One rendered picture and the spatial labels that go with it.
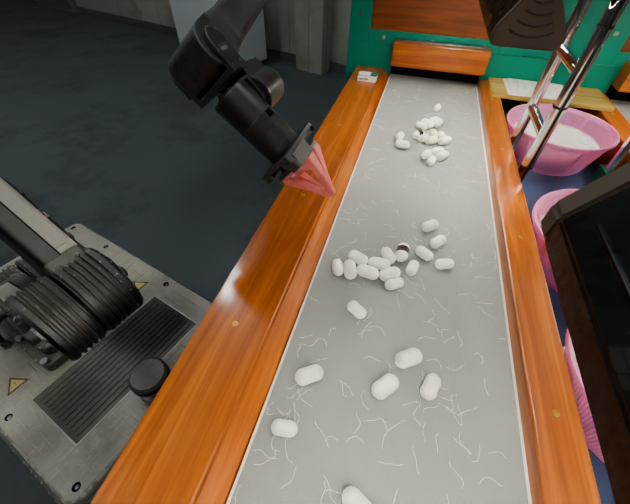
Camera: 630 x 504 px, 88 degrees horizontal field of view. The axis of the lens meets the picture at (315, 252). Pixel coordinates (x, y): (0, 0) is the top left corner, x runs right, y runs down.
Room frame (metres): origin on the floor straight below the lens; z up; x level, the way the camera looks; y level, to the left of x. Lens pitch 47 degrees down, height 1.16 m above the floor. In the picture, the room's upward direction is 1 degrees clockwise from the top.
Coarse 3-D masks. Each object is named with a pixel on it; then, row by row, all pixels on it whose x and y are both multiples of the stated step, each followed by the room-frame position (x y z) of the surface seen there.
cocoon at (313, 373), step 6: (312, 366) 0.17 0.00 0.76; (318, 366) 0.17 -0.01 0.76; (300, 372) 0.17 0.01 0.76; (306, 372) 0.17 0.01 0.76; (312, 372) 0.17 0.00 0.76; (318, 372) 0.17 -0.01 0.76; (300, 378) 0.16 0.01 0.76; (306, 378) 0.16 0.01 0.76; (312, 378) 0.16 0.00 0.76; (318, 378) 0.16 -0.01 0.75; (300, 384) 0.15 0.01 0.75; (306, 384) 0.15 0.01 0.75
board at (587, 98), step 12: (492, 84) 1.10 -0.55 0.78; (504, 84) 1.10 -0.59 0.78; (492, 96) 1.03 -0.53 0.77; (504, 96) 1.02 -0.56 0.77; (516, 96) 1.01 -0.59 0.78; (576, 96) 1.02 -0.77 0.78; (588, 96) 1.02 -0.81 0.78; (600, 96) 1.03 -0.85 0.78; (588, 108) 0.96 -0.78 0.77; (600, 108) 0.95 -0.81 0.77; (612, 108) 0.94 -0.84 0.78
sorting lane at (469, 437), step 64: (384, 128) 0.86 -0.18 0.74; (448, 128) 0.87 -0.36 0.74; (384, 192) 0.57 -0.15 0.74; (448, 192) 0.57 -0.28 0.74; (448, 256) 0.39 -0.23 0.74; (320, 320) 0.25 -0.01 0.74; (384, 320) 0.25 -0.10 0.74; (448, 320) 0.26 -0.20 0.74; (320, 384) 0.16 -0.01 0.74; (448, 384) 0.16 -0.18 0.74; (512, 384) 0.16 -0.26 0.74; (256, 448) 0.09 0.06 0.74; (320, 448) 0.09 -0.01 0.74; (384, 448) 0.09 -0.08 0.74; (448, 448) 0.09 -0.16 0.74; (512, 448) 0.09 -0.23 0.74
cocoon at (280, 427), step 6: (276, 420) 0.11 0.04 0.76; (282, 420) 0.11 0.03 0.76; (288, 420) 0.11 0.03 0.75; (276, 426) 0.10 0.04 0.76; (282, 426) 0.10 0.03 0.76; (288, 426) 0.10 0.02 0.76; (294, 426) 0.11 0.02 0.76; (276, 432) 0.10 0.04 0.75; (282, 432) 0.10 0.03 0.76; (288, 432) 0.10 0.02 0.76; (294, 432) 0.10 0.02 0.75
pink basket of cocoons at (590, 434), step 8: (568, 336) 0.22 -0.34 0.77; (568, 344) 0.21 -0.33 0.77; (568, 352) 0.20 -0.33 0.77; (568, 360) 0.19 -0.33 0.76; (568, 368) 0.19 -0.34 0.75; (576, 368) 0.17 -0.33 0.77; (576, 376) 0.17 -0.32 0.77; (576, 384) 0.16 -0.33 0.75; (576, 392) 0.16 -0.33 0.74; (584, 392) 0.15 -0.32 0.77; (584, 400) 0.14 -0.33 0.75; (584, 408) 0.14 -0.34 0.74; (584, 416) 0.13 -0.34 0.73; (584, 424) 0.13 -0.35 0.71; (592, 424) 0.12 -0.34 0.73; (584, 432) 0.12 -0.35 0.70; (592, 432) 0.12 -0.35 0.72; (592, 440) 0.11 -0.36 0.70; (592, 448) 0.11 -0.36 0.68; (600, 448) 0.10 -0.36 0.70; (600, 456) 0.10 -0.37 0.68
